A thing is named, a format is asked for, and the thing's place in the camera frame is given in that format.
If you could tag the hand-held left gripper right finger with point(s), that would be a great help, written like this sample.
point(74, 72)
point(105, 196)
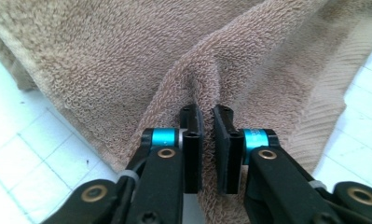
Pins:
point(228, 161)

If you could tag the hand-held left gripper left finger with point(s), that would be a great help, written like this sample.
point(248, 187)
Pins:
point(191, 155)

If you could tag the brown terry towel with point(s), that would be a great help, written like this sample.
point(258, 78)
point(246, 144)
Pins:
point(118, 62)

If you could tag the white grid mat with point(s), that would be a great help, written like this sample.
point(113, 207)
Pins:
point(19, 155)

